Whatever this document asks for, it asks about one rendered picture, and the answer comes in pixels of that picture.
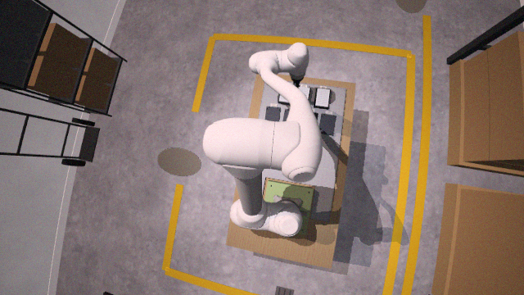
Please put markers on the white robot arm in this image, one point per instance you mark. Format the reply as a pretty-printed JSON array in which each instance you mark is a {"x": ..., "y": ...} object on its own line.
[{"x": 246, "y": 146}]

